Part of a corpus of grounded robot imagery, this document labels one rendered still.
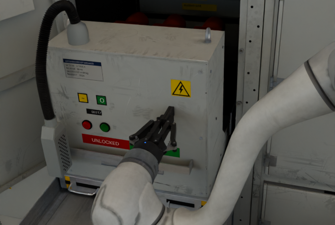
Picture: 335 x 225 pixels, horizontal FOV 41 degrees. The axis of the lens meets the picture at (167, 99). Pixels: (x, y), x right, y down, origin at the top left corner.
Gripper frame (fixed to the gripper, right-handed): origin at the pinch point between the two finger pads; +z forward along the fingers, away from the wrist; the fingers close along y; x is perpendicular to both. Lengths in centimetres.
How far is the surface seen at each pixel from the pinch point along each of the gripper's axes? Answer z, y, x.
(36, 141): 15, -57, -29
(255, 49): 31.1, 19.1, 8.5
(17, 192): 29, -85, -72
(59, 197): -1, -40, -38
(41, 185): 29, -71, -65
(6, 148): 5, -62, -25
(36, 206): -11, -42, -33
